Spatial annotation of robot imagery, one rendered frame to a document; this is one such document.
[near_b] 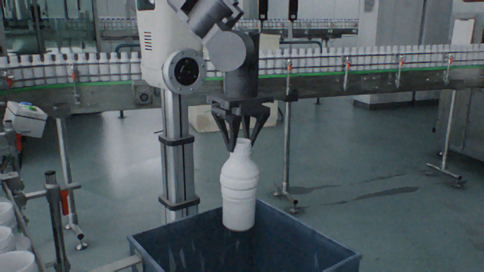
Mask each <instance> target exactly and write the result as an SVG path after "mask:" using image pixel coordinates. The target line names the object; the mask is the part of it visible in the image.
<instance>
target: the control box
mask: <svg viewBox="0 0 484 272"><path fill-rule="evenodd" d="M35 107H36V109H30V108H27V107H24V104H20V103H16V102H13V101H9V102H8V104H7V108H6V114H5V117H4V120H7V119H11V120H12V126H13V127H14V129H15V130H25V129H30V132H31V133H27V134H22V137H21V143H22V151H20V157H19V169H20V170H21V166H22V153H23V142H26V139H27V137H36V138H42V133H43V130H44V126H45V124H46V119H47V117H48V116H47V114H45V113H44V112H42V111H41V109H39V108H38V107H37V106H35ZM4 125H5V121H4ZM5 126H6V125H5ZM10 163H11V157H10V154H9V156H8V158H7V159H6V162H5V164H4V165H3V166H2V167H1V169H0V171H1V174H5V172H6V170H7V168H8V167H9V164H10Z"/></svg>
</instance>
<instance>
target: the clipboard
mask: <svg viewBox="0 0 484 272"><path fill-rule="evenodd" d="M475 20H476V17H460V18H455V20H454V24H453V30H452V40H451V45H455V48H457V45H462V44H467V48H468V45H469V44H472V35H473V30H474V25H475Z"/></svg>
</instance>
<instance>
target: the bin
mask: <svg viewBox="0 0 484 272"><path fill-rule="evenodd" d="M127 241H128V242H129V246H130V257H129V258H125V259H123V260H119V261H116V262H114V263H109V264H107V265H105V266H103V267H101V268H96V269H94V270H91V271H88V272H117V271H121V270H123V269H126V268H127V267H130V266H131V272H359V261H360V260H361V259H362V253H360V252H359V251H357V250H354V249H352V248H350V247H349V246H347V245H345V244H344V243H342V242H340V241H338V240H336V239H334V238H332V237H330V236H328V235H326V234H324V232H322V231H320V230H317V229H316V228H314V227H312V226H310V225H308V224H305V223H304V222H303V221H302V220H300V219H298V218H296V217H293V216H292V215H290V214H288V213H286V212H283V211H282V209H279V208H277V207H275V206H273V205H272V204H270V203H268V202H265V201H263V200H262V199H260V198H258V197H256V212H255V223H254V226H253V227H252V228H251V229H250V230H248V231H245V232H233V231H230V230H228V229H227V228H226V227H225V225H223V205H221V206H218V207H214V208H212V209H207V211H203V212H200V213H197V214H193V215H189V216H187V217H183V218H180V219H175V220H173V221H170V222H168V223H166V224H162V225H159V226H155V227H152V228H148V229H146V230H141V231H139V232H136V233H134V234H131V235H128V236H127Z"/></svg>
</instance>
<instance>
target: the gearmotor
mask: <svg viewBox="0 0 484 272"><path fill-rule="evenodd" d="M132 89H133V104H134V105H135V109H136V110H139V109H140V108H141V107H146V106H155V96H160V95H161V89H160V88H157V87H155V86H151V85H149V84H148V83H147V82H146V81H145V80H144V81H134V82H132Z"/></svg>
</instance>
